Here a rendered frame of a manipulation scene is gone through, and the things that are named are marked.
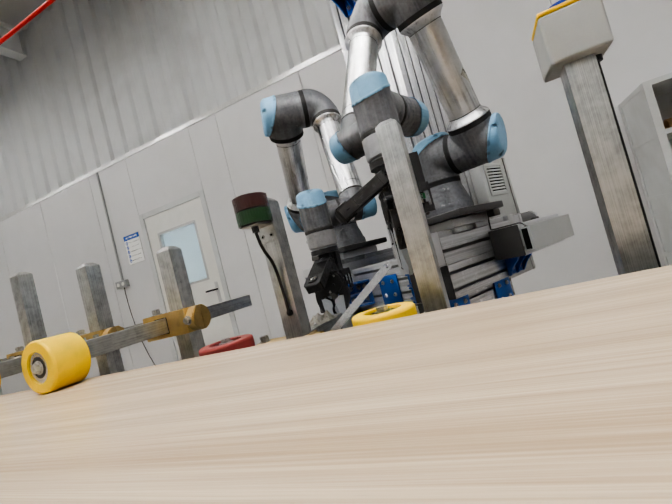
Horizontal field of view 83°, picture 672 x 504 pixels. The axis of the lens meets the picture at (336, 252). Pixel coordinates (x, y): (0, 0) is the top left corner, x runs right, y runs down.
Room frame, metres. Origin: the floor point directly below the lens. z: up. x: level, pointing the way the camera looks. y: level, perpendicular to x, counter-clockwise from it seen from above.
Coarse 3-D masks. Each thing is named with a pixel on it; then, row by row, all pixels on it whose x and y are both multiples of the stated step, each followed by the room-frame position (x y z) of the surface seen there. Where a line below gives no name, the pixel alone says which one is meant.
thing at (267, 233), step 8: (248, 208) 0.62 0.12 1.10; (248, 224) 0.62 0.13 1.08; (256, 224) 0.62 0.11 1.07; (264, 224) 0.64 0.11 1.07; (272, 224) 0.66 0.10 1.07; (256, 232) 0.64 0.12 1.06; (264, 232) 0.67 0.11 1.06; (272, 232) 0.66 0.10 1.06; (264, 240) 0.67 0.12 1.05; (272, 240) 0.67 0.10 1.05; (264, 248) 0.64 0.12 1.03; (272, 264) 0.66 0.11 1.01; (280, 280) 0.66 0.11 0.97; (288, 304) 0.67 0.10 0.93; (288, 312) 0.66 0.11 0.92
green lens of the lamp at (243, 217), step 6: (246, 210) 0.61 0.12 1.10; (252, 210) 0.61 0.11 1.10; (258, 210) 0.62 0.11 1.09; (264, 210) 0.62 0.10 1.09; (270, 210) 0.64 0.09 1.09; (240, 216) 0.62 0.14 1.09; (246, 216) 0.61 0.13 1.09; (252, 216) 0.61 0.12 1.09; (258, 216) 0.62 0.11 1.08; (264, 216) 0.62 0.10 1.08; (270, 216) 0.63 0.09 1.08; (240, 222) 0.62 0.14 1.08; (246, 222) 0.61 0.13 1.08; (240, 228) 0.64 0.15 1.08
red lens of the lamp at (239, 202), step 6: (258, 192) 0.62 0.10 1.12; (234, 198) 0.62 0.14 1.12; (240, 198) 0.61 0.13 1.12; (246, 198) 0.61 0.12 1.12; (252, 198) 0.61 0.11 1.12; (258, 198) 0.62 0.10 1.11; (264, 198) 0.63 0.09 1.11; (234, 204) 0.62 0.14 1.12; (240, 204) 0.62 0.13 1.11; (246, 204) 0.61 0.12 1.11; (252, 204) 0.61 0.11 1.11; (258, 204) 0.62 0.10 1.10; (264, 204) 0.63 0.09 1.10; (234, 210) 0.63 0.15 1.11
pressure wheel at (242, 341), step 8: (240, 336) 0.58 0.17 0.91; (248, 336) 0.56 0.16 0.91; (216, 344) 0.58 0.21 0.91; (224, 344) 0.54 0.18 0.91; (232, 344) 0.53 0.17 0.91; (240, 344) 0.54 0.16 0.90; (248, 344) 0.55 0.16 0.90; (200, 352) 0.54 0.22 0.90; (208, 352) 0.53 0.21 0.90; (216, 352) 0.53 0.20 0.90
